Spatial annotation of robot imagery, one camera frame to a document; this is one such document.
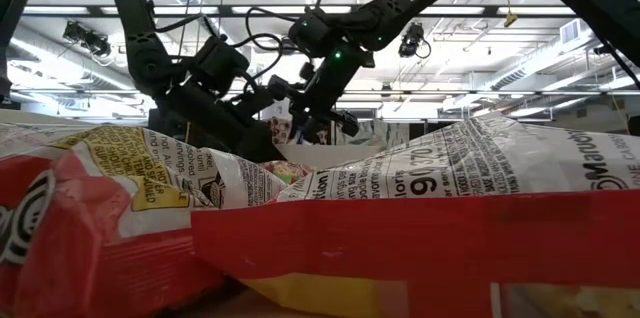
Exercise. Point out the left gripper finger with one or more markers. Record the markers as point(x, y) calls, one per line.
point(257, 150)

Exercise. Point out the yellow ramen noodle pack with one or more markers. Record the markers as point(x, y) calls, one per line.
point(290, 172)

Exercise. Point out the red ramen noodle pack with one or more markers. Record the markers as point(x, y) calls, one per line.
point(100, 258)
point(400, 238)

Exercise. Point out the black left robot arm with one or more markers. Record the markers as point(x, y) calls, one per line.
point(142, 53)

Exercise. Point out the patterned curtain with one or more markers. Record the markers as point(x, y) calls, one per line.
point(277, 130)

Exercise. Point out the black hanging spotlight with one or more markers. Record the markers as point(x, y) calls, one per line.
point(411, 40)

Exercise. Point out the black track spotlight cluster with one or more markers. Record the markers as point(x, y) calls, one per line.
point(87, 38)

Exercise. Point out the ceiling air vent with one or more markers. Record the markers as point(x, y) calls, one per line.
point(570, 32)

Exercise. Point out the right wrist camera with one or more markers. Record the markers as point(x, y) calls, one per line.
point(280, 87)

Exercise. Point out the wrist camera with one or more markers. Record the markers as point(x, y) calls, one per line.
point(220, 63)
point(280, 87)

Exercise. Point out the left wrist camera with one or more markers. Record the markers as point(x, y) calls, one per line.
point(220, 63)

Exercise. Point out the marbled wall panel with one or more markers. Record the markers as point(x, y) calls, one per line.
point(395, 133)

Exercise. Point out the silver air duct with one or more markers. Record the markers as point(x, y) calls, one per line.
point(45, 53)
point(530, 65)

